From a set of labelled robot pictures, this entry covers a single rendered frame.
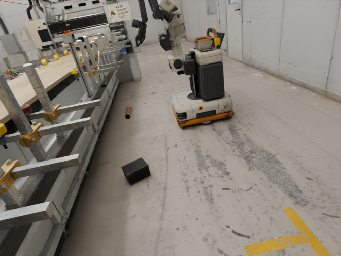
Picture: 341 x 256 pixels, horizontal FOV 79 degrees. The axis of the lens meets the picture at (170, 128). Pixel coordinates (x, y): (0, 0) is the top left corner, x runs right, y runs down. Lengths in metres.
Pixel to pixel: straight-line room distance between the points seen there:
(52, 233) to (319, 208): 1.66
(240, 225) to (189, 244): 0.33
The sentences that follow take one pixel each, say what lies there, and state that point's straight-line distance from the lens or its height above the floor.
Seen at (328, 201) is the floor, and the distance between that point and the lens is 1.73.
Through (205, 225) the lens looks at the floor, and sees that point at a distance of 1.48.
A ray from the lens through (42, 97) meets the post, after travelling 1.27.
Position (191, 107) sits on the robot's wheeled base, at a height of 0.26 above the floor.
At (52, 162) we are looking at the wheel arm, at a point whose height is 0.82.
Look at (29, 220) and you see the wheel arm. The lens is 0.66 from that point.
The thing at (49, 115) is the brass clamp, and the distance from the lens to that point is 1.26.
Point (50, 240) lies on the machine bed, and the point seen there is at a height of 0.17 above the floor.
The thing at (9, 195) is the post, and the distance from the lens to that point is 0.94.
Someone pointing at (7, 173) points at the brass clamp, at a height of 0.82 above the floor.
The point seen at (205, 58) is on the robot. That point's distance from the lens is 2.28.
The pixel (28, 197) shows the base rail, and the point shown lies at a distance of 0.98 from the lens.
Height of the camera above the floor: 1.20
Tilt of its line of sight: 28 degrees down
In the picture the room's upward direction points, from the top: 11 degrees counter-clockwise
